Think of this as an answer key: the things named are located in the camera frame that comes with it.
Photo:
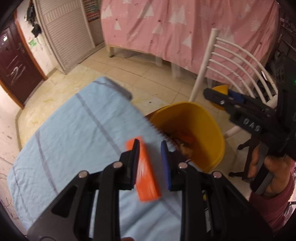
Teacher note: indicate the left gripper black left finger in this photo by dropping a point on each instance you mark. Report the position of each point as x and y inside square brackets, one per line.
[132, 164]

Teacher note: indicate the colourful wall chart poster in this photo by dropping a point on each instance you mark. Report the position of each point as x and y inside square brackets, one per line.
[92, 9]

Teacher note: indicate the black hanging bags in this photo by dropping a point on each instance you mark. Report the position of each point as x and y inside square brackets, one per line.
[31, 17]

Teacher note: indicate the white louvered wardrobe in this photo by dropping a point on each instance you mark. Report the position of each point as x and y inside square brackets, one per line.
[70, 36]

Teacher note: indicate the white metal chair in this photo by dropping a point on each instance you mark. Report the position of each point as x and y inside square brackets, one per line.
[234, 66]

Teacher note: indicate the light blue striped bedsheet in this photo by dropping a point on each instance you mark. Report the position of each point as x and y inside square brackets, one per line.
[89, 132]

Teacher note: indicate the yellow plastic trash bin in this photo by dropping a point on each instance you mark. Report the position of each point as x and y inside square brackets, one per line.
[194, 131]

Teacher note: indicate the pink tree-patterned bed curtain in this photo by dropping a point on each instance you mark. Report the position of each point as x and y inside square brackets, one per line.
[178, 31]

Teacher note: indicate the dark red wooden door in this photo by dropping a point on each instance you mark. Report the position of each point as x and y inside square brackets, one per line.
[20, 72]

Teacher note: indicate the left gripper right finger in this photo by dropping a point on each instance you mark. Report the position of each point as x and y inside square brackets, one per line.
[166, 160]

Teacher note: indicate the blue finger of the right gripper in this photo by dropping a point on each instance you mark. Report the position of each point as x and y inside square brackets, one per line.
[236, 96]
[218, 98]

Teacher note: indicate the trash pieces inside bin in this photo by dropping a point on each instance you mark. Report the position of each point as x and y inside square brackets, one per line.
[183, 142]

